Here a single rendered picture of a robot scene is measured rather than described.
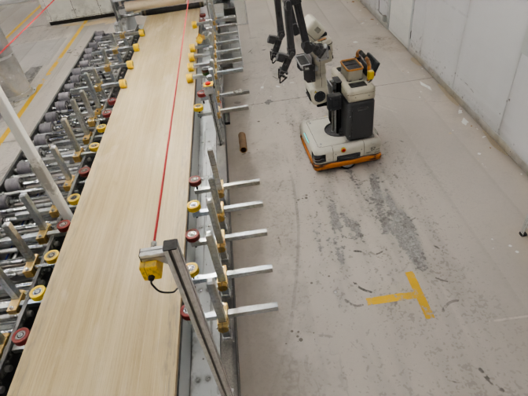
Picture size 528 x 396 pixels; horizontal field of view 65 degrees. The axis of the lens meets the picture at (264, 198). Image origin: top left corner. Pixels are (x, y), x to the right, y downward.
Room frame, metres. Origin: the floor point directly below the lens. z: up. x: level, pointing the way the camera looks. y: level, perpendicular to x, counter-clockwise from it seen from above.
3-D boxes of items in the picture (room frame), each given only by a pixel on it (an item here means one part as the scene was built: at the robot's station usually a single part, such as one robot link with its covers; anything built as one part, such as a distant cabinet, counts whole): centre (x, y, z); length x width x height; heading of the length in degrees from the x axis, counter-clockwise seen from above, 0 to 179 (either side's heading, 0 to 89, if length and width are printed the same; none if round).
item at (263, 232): (1.68, 0.23, 0.83); 0.43 x 0.03 x 0.04; 90
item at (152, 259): (0.83, 0.32, 1.20); 0.15 x 0.12 x 1.00; 0
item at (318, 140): (3.49, -0.83, 0.16); 0.67 x 0.64 x 0.25; 94
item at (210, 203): (1.64, 0.28, 0.92); 0.04 x 0.04 x 0.48; 0
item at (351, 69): (3.50, -0.94, 0.87); 0.23 x 0.15 x 0.11; 4
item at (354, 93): (3.50, -0.92, 0.59); 0.55 x 0.34 x 0.83; 4
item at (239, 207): (1.93, 0.23, 0.83); 0.43 x 0.03 x 0.04; 90
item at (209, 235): (1.39, 0.28, 0.94); 0.04 x 0.04 x 0.48; 0
